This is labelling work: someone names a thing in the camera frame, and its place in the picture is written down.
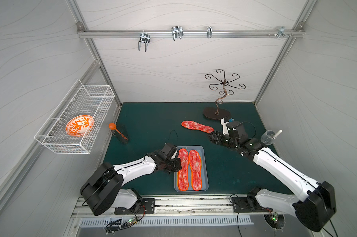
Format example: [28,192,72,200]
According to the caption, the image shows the red insole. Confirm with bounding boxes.
[189,150,202,191]
[181,120,214,134]
[178,149,189,191]

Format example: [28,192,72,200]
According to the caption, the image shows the metal hook left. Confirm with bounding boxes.
[138,32,151,52]

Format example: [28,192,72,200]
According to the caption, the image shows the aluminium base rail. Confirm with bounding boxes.
[71,194,315,216]

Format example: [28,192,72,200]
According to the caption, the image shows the bronze scroll jewelry stand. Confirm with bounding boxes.
[203,69,247,120]

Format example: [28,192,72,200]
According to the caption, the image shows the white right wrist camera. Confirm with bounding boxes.
[220,117,234,135]

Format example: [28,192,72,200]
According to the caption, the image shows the orange patterned bowl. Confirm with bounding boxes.
[65,115,95,137]

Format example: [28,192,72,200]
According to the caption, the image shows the aluminium top rail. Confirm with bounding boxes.
[78,29,305,39]

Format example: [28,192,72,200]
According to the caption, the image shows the blue plastic storage tray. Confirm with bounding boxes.
[174,145,209,194]

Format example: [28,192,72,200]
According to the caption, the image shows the metal hook middle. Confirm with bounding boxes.
[171,26,183,41]

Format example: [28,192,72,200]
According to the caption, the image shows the metal bracket right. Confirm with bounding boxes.
[267,27,294,39]

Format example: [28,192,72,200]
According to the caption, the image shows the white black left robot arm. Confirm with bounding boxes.
[80,143,181,216]

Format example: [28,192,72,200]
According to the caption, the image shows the metal hook small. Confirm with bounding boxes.
[207,26,213,39]

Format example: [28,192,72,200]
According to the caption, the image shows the red insole top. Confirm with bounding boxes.
[181,120,214,134]

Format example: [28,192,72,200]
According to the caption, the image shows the white wire basket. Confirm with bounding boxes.
[34,80,114,155]

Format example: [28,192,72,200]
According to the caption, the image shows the white vent strip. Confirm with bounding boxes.
[79,215,253,228]

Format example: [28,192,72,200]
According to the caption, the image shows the clear measuring cup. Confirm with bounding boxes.
[260,130,283,146]

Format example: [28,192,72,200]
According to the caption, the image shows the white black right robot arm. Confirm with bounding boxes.
[208,118,336,232]

